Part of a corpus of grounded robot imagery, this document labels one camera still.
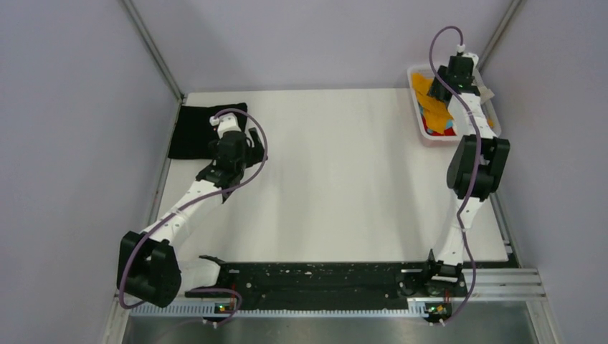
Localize orange t-shirt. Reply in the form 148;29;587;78
412;73;455;136

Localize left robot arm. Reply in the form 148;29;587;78
116;128;267;309

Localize white plastic basket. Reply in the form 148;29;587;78
407;64;502;147

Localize red t-shirt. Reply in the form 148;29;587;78
424;120;458;137

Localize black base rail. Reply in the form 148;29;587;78
185;262;468;311

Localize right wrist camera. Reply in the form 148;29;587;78
456;44;479;64

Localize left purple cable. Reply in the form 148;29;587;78
118;107;270;310

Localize folded black t-shirt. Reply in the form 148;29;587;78
168;102;248;160

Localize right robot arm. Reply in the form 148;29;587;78
420;52;510;295

